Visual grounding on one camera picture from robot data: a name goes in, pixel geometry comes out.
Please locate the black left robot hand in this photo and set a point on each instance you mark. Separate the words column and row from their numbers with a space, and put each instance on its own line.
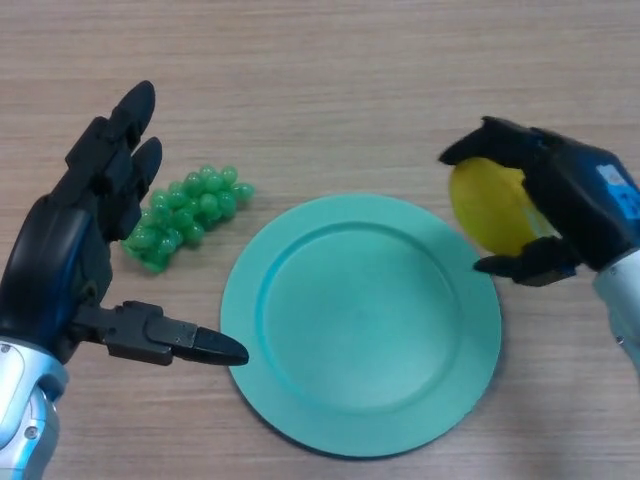
column 50, row 265

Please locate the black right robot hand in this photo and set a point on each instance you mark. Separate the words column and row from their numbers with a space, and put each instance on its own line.
column 580, row 200

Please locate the yellow starfruit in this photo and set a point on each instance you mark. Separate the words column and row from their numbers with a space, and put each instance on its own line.
column 490, row 205

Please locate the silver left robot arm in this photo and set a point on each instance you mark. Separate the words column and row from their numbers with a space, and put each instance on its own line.
column 22, row 400

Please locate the teal round plate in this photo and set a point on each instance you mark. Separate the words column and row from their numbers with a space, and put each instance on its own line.
column 360, row 330

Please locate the green grape bunch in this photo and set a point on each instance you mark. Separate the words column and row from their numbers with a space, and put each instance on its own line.
column 195, row 205

